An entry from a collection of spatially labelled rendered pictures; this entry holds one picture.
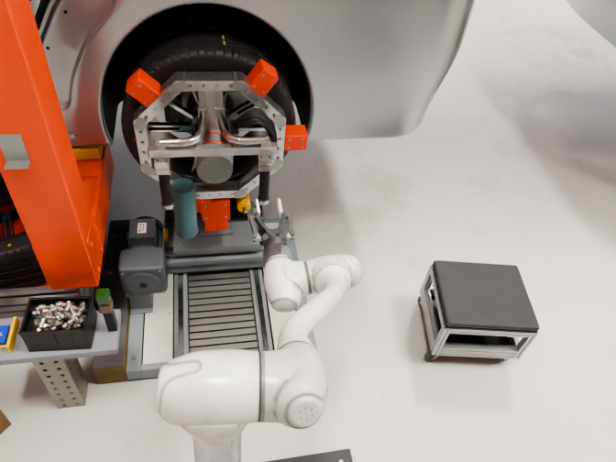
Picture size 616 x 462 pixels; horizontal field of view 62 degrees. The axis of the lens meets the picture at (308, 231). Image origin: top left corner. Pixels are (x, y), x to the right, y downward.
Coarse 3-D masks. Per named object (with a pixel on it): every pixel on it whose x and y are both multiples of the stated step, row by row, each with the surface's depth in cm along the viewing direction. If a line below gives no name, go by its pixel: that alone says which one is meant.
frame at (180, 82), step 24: (192, 72) 176; (216, 72) 177; (240, 72) 179; (168, 96) 175; (264, 96) 186; (144, 120) 180; (144, 144) 187; (144, 168) 194; (216, 192) 210; (240, 192) 212
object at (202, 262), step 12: (168, 216) 259; (264, 216) 266; (168, 228) 257; (168, 240) 249; (168, 252) 243; (228, 252) 248; (240, 252) 250; (252, 252) 251; (168, 264) 239; (180, 264) 241; (192, 264) 242; (204, 264) 244; (216, 264) 245; (228, 264) 247; (240, 264) 248; (252, 264) 250
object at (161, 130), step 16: (224, 96) 190; (192, 112) 199; (240, 112) 197; (160, 128) 196; (176, 128) 198; (192, 128) 198; (240, 128) 202; (256, 128) 203; (176, 160) 213; (192, 160) 220; (240, 160) 220; (256, 160) 214; (192, 176) 213
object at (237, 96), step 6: (186, 96) 205; (192, 96) 205; (198, 96) 203; (228, 96) 208; (234, 96) 208; (240, 96) 209; (186, 102) 206; (192, 102) 205; (228, 102) 210; (234, 102) 210; (240, 102) 211; (186, 108) 208; (192, 108) 204; (228, 108) 207; (186, 120) 213
